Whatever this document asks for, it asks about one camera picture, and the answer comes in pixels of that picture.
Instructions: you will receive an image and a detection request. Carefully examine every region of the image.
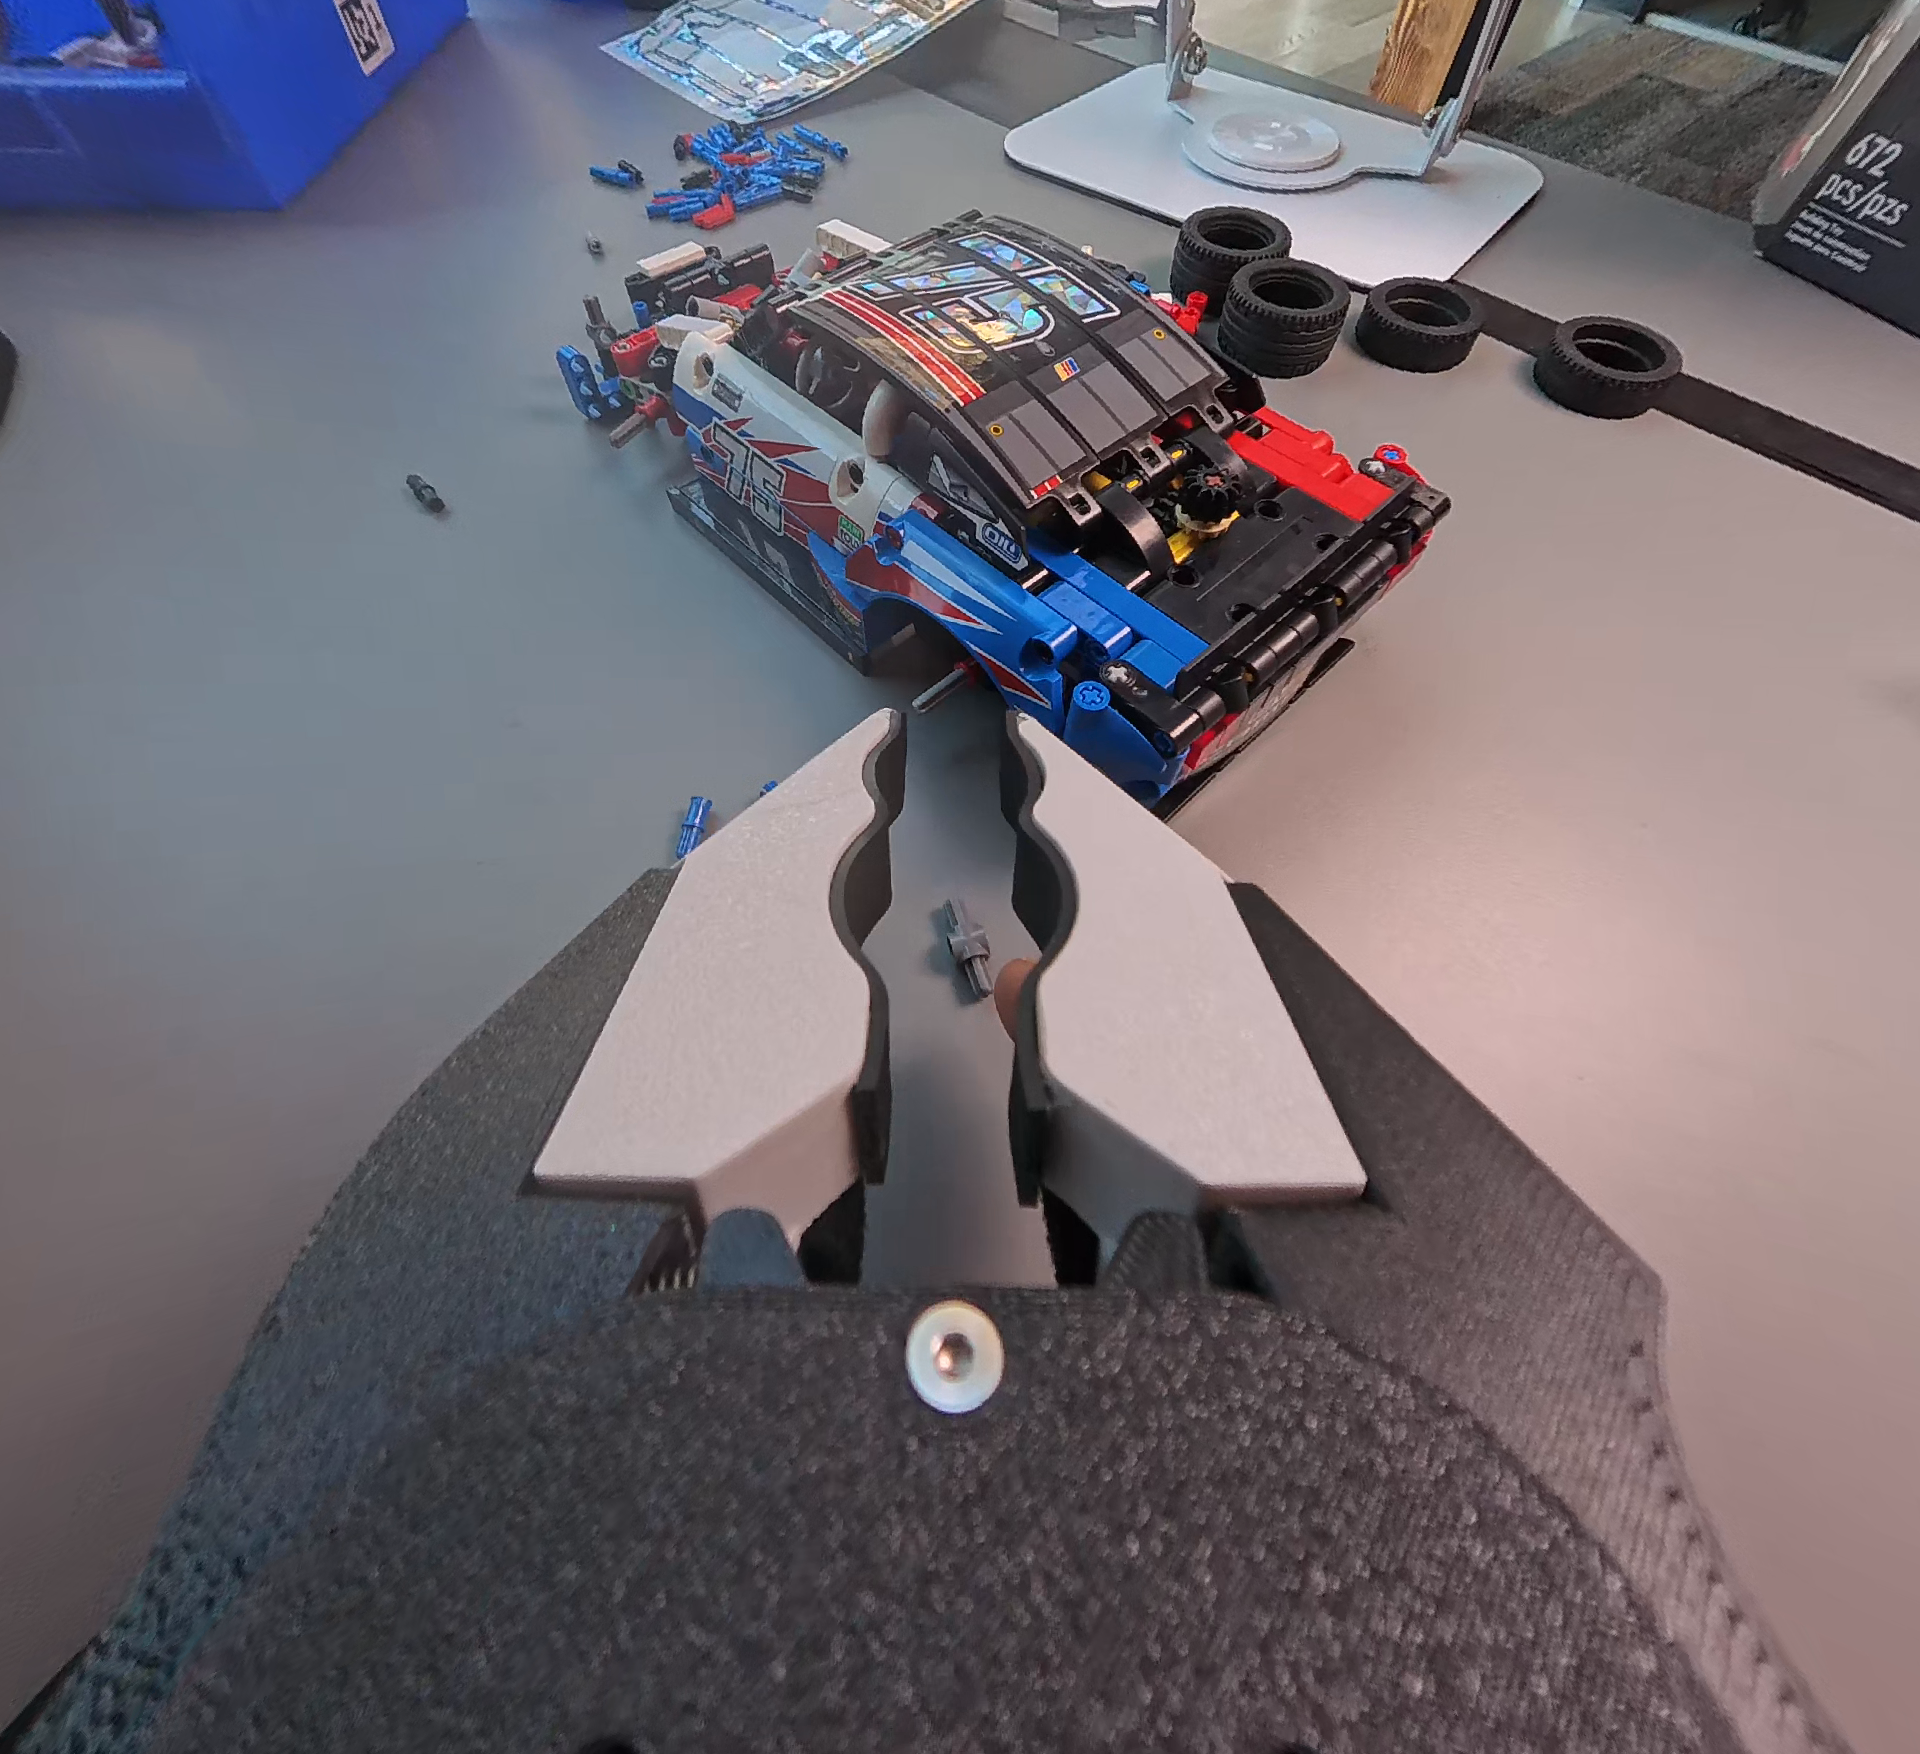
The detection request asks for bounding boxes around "black product box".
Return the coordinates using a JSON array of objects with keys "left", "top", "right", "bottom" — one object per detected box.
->
[{"left": 1753, "top": 14, "right": 1920, "bottom": 339}]

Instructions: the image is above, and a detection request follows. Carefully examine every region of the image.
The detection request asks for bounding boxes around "holographic sticker sheet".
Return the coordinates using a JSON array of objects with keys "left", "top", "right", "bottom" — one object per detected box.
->
[{"left": 604, "top": 0, "right": 1010, "bottom": 125}]

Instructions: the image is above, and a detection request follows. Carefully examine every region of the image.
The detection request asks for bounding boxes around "blue parts bin with tag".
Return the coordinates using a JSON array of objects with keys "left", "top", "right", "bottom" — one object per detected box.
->
[{"left": 0, "top": 0, "right": 470, "bottom": 212}]

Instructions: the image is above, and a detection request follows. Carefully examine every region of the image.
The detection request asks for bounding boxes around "white monitor stand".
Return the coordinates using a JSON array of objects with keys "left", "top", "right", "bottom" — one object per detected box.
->
[{"left": 1004, "top": 0, "right": 1577, "bottom": 286}]

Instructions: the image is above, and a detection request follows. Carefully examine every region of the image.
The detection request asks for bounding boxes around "grey desk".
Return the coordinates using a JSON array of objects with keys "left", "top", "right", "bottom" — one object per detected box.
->
[{"left": 0, "top": 0, "right": 1920, "bottom": 1754}]

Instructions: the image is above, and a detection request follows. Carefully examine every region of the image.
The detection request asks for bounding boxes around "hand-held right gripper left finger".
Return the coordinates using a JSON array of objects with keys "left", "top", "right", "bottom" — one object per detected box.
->
[{"left": 532, "top": 707, "right": 913, "bottom": 1282}]

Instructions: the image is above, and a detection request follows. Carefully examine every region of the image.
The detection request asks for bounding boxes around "toy race car model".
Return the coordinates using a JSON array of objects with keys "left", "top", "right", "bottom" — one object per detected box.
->
[{"left": 559, "top": 209, "right": 1455, "bottom": 819}]

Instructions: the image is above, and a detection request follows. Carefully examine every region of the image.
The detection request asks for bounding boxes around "pile of blue pins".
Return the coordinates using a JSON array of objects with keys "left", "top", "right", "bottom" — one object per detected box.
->
[{"left": 589, "top": 123, "right": 854, "bottom": 225}]

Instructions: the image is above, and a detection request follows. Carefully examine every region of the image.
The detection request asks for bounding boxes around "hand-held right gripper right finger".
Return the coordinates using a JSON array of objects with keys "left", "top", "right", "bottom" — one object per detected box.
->
[{"left": 1002, "top": 707, "right": 1369, "bottom": 1282}]

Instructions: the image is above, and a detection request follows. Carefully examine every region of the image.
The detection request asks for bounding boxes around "black rubber tyre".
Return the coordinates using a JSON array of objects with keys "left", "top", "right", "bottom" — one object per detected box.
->
[
  {"left": 1534, "top": 316, "right": 1682, "bottom": 418},
  {"left": 1219, "top": 258, "right": 1352, "bottom": 379},
  {"left": 1357, "top": 279, "right": 1486, "bottom": 374},
  {"left": 1170, "top": 205, "right": 1296, "bottom": 305}
]

